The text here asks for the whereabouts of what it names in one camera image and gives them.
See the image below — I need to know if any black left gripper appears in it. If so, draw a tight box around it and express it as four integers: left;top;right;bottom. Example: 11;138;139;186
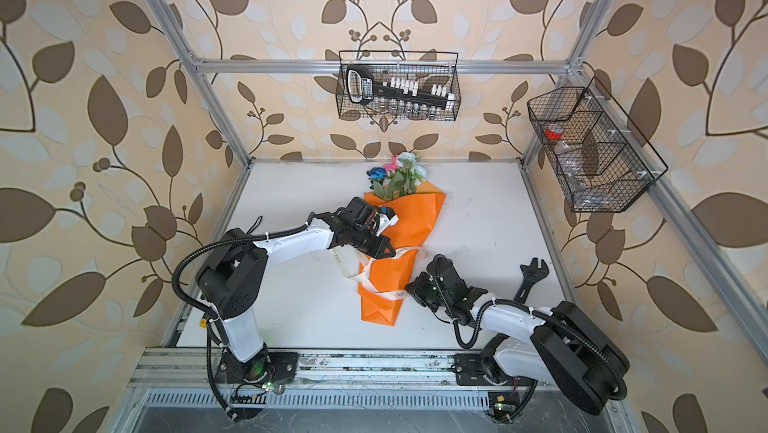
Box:
350;224;402;259

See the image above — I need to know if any white ribbon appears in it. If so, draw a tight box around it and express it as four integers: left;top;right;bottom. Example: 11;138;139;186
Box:
330;246;426;301

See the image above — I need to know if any orange wrapping paper sheet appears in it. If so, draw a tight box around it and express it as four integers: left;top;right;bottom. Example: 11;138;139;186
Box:
358;182;446;326

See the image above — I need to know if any dark blue fake rose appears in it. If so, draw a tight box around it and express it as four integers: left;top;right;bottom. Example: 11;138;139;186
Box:
366;167;387;200

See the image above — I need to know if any pale blue fake flower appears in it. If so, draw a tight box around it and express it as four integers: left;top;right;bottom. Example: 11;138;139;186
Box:
393;152;427;196

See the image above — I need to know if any dark pink fake rose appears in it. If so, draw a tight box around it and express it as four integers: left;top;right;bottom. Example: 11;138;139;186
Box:
384;156;398;175

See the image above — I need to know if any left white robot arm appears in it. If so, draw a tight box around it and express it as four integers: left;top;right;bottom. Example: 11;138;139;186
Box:
170;197;399;366

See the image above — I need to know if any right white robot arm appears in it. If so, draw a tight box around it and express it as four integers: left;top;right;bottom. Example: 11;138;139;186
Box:
405;255;630;415

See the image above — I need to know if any black adjustable wrench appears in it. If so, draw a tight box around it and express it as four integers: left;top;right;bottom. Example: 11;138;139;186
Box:
514;257;549;304

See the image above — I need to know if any yellow tape measure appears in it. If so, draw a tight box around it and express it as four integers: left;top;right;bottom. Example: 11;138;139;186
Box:
245;215;263;236

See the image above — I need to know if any black socket wrench set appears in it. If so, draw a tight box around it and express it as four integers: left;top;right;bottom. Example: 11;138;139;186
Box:
340;63;460;111

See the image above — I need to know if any clear bottle red cap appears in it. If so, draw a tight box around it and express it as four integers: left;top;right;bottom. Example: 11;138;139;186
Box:
544;122;593;188

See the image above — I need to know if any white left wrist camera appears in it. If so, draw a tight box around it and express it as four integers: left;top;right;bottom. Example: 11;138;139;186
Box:
376;206;399;236

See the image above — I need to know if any back black wire basket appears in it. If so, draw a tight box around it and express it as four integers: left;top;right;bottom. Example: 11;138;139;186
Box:
335;48;461;122

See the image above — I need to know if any black wire basket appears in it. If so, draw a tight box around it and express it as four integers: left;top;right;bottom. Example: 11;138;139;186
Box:
527;77;668;213
335;48;461;122

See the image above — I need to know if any right black wire basket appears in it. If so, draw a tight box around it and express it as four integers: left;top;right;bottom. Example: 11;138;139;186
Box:
527;77;668;213

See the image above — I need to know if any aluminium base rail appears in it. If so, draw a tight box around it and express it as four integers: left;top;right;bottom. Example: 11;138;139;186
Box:
128;348;628;413

